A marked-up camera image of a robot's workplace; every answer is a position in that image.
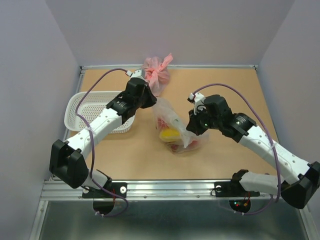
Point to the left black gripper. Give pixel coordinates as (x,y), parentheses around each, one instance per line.
(151,99)

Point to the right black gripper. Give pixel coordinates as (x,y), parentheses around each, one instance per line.
(193,124)

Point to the clear plastic fruit bag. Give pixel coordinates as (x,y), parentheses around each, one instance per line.
(164,109)

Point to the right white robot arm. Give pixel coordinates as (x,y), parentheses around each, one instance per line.
(296,180)

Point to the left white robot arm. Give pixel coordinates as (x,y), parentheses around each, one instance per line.
(68,158)

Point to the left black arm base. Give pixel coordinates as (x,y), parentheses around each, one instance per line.
(108,204)

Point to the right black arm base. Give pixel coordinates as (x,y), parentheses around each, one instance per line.
(239,199)

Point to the yellow fruit in bag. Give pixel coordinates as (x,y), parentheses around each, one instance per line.
(169,135)

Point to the pink knotted plastic bag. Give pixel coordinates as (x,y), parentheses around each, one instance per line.
(156,73)

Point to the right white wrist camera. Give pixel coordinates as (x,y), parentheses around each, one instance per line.
(197,99)

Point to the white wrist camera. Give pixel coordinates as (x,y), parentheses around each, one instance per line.
(197,99)
(139,73)

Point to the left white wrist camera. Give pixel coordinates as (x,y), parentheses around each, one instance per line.
(139,73)

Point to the aluminium front rail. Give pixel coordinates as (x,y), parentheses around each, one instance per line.
(138,190)

